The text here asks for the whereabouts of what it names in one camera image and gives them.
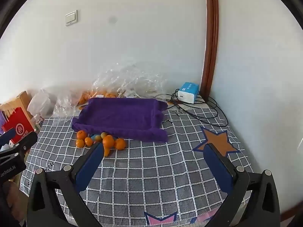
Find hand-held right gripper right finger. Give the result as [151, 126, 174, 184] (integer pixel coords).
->
[204, 143, 281, 227]

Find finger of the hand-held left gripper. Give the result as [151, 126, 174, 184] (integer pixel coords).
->
[9, 131, 38, 156]
[0, 128, 16, 147]

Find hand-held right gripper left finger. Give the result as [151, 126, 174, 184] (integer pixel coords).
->
[27, 142, 105, 227]

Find large orange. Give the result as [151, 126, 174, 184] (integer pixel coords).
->
[114, 138, 126, 151]
[102, 135, 115, 150]

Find purple towel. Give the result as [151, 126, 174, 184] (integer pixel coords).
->
[72, 97, 169, 142]

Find person's left hand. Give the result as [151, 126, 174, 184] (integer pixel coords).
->
[0, 181, 26, 225]

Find red paper bag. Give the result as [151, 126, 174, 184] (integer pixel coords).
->
[2, 107, 35, 145]

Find clear plastic bottle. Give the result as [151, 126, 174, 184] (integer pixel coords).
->
[34, 114, 45, 133]

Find cardboard box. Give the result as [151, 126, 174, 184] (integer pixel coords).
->
[0, 91, 33, 119]

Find white plastic bag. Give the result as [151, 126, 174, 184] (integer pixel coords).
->
[27, 89, 56, 120]

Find small clear plastic bag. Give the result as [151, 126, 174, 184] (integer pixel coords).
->
[52, 92, 80, 121]

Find grey checkered tablecloth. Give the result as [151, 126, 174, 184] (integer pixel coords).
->
[20, 95, 256, 227]

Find heap of bagged oranges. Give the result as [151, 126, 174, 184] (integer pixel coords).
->
[78, 89, 119, 107]

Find blue and white box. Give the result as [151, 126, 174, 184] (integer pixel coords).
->
[177, 82, 201, 104]

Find large clear plastic bag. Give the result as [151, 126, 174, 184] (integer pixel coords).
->
[91, 63, 169, 100]

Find black cables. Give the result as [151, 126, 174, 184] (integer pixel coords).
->
[156, 89, 229, 127]

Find brown wooden door frame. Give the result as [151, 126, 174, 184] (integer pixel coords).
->
[202, 0, 219, 98]

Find white wall light switch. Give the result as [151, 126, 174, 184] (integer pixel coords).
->
[65, 10, 78, 26]

